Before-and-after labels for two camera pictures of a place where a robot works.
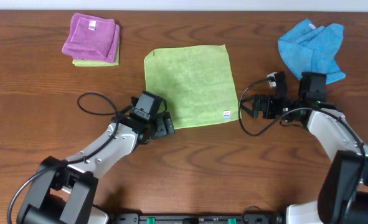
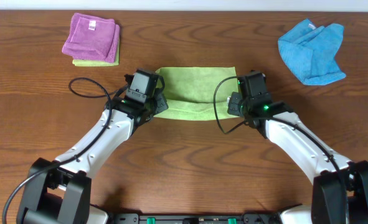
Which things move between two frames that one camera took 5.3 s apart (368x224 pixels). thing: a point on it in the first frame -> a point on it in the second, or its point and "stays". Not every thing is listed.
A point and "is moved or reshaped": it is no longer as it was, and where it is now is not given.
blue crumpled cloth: x=308 y=48 stays
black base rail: x=245 y=218 stays
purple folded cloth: x=93 y=38 stays
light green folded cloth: x=93 y=63 stays
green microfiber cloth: x=196 y=83 is moved or reshaped
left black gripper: x=164 y=125 -> x=160 y=101
